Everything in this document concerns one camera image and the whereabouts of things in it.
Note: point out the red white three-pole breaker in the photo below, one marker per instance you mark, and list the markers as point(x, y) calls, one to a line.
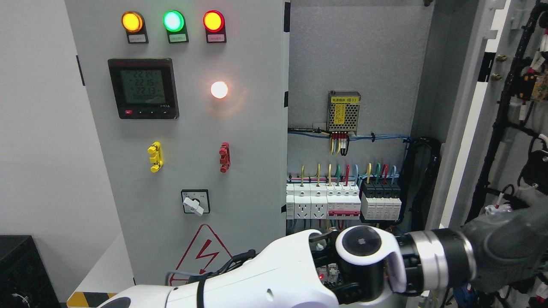
point(343, 202)

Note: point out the white glowing lamp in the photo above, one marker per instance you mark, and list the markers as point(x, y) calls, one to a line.
point(219, 89)

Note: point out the black surge protector block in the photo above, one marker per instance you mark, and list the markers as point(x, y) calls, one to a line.
point(380, 203)

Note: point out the black digital power meter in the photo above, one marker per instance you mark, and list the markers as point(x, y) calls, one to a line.
point(144, 88)

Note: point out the metal mesh power supply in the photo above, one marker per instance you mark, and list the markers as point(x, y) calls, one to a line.
point(343, 111)

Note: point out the white rotary selector switch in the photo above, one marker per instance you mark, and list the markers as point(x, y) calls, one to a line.
point(196, 201)

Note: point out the yellow terminal post block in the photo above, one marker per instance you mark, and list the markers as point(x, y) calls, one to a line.
point(155, 156)

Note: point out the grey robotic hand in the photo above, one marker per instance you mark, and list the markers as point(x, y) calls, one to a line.
point(509, 246)

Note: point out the grey cabinet door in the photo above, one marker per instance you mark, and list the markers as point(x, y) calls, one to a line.
point(496, 142)
point(245, 201)

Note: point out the red indicator lamp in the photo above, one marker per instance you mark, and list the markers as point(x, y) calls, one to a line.
point(214, 25)

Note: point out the yellow indicator lamp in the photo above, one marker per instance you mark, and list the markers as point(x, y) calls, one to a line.
point(135, 27)

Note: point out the green indicator lamp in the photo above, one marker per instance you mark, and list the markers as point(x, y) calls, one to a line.
point(176, 27)

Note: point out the red electric hazard sticker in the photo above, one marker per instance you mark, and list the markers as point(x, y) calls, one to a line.
point(205, 253)

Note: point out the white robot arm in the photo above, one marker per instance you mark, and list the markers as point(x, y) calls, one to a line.
point(310, 269)

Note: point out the red terminal post block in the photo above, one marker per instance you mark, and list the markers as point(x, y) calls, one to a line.
point(224, 160)

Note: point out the white socket module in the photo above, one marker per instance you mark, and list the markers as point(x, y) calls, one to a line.
point(310, 201)

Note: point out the black box at left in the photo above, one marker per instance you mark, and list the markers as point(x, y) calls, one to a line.
point(24, 282)

